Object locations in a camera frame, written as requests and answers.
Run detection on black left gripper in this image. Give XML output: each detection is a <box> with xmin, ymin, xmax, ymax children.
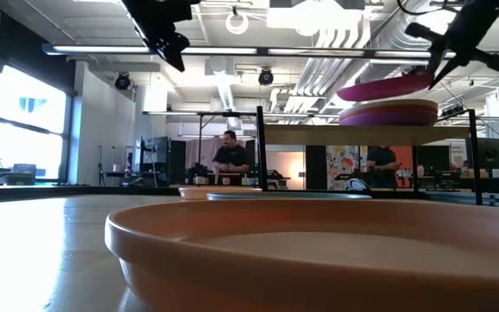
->
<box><xmin>120</xmin><ymin>0</ymin><xmax>202</xmax><ymax>73</ymax></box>

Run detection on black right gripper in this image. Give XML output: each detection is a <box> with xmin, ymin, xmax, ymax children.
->
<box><xmin>404</xmin><ymin>0</ymin><xmax>499</xmax><ymax>91</ymax></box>

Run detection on magenta plate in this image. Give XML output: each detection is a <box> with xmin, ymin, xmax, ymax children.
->
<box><xmin>335</xmin><ymin>70</ymin><xmax>435</xmax><ymax>103</ymax></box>

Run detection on red-orange plate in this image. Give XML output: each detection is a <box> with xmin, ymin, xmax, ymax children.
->
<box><xmin>338</xmin><ymin>98</ymin><xmax>439</xmax><ymax>117</ymax></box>

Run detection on pale peach plate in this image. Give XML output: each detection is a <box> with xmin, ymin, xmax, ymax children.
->
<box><xmin>178</xmin><ymin>185</ymin><xmax>262</xmax><ymax>201</ymax></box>

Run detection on grey-teal plate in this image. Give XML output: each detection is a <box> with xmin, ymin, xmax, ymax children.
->
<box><xmin>206</xmin><ymin>192</ymin><xmax>373</xmax><ymax>201</ymax></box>

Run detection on salmon plate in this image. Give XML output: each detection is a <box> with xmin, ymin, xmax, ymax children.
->
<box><xmin>103</xmin><ymin>198</ymin><xmax>499</xmax><ymax>312</ymax></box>

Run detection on wooden shelf with black legs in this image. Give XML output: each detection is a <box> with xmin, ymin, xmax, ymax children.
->
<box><xmin>256</xmin><ymin>105</ymin><xmax>483</xmax><ymax>206</ymax></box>

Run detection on overhead bar with light strips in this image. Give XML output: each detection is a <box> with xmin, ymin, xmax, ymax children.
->
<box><xmin>41</xmin><ymin>42</ymin><xmax>499</xmax><ymax>61</ymax></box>

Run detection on black computer monitor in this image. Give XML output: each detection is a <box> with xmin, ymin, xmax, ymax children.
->
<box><xmin>465</xmin><ymin>137</ymin><xmax>499</xmax><ymax>171</ymax></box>

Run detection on orange panel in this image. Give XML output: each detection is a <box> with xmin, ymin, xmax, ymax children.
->
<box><xmin>396</xmin><ymin>146</ymin><xmax>413</xmax><ymax>188</ymax></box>

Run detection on black cabinet with screens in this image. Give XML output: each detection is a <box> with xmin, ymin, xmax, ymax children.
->
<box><xmin>136</xmin><ymin>135</ymin><xmax>187</xmax><ymax>186</ymax></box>

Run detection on person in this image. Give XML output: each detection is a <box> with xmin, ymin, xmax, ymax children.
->
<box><xmin>365</xmin><ymin>146</ymin><xmax>400</xmax><ymax>188</ymax></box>
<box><xmin>211</xmin><ymin>129</ymin><xmax>252</xmax><ymax>177</ymax></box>

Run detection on colourful floral poster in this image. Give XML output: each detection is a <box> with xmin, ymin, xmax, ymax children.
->
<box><xmin>326</xmin><ymin>145</ymin><xmax>361</xmax><ymax>191</ymax></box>

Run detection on white and blue ball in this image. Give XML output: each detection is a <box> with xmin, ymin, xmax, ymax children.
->
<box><xmin>345</xmin><ymin>177</ymin><xmax>370</xmax><ymax>193</ymax></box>

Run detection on black pillar panel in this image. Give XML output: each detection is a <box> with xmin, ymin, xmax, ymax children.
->
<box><xmin>304</xmin><ymin>145</ymin><xmax>328</xmax><ymax>191</ymax></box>

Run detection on silver ventilation duct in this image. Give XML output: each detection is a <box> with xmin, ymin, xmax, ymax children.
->
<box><xmin>360</xmin><ymin>0</ymin><xmax>435</xmax><ymax>84</ymax></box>

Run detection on white hanging ring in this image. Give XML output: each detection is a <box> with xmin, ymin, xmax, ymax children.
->
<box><xmin>224</xmin><ymin>10</ymin><xmax>250</xmax><ymax>36</ymax></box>

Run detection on black aluminium table frame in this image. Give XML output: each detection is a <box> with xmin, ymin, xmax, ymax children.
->
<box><xmin>0</xmin><ymin>185</ymin><xmax>499</xmax><ymax>210</ymax></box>

